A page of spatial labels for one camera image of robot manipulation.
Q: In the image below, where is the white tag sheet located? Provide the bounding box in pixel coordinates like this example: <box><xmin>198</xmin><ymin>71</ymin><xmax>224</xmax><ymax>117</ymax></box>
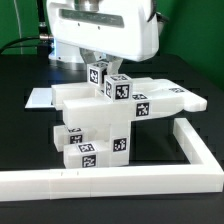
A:
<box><xmin>25</xmin><ymin>88</ymin><xmax>53</xmax><ymax>109</ymax></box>

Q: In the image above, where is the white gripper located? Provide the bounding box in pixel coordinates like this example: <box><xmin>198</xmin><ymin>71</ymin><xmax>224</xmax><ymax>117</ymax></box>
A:
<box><xmin>46</xmin><ymin>0</ymin><xmax>159</xmax><ymax>75</ymax></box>

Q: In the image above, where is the black cable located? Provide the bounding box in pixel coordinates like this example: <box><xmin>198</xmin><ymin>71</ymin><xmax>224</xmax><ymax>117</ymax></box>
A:
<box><xmin>0</xmin><ymin>34</ymin><xmax>54</xmax><ymax>56</ymax></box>

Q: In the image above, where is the white chair seat part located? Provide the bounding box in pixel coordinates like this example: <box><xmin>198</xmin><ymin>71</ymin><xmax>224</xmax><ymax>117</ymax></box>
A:
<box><xmin>82</xmin><ymin>121</ymin><xmax>131</xmax><ymax>167</ymax></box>

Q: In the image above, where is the white U-shaped frame fence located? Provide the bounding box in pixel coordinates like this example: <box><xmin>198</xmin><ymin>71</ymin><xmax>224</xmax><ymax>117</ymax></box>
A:
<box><xmin>0</xmin><ymin>118</ymin><xmax>224</xmax><ymax>202</ymax></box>

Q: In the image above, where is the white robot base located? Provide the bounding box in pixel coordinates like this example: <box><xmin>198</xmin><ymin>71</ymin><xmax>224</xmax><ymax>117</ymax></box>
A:
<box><xmin>48</xmin><ymin>40</ymin><xmax>86</xmax><ymax>71</ymax></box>

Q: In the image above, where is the white tagged cube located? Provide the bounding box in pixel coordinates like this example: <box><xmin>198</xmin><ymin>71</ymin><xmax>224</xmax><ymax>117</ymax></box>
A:
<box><xmin>87</xmin><ymin>61</ymin><xmax>108</xmax><ymax>87</ymax></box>
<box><xmin>104</xmin><ymin>74</ymin><xmax>133</xmax><ymax>101</ymax></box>

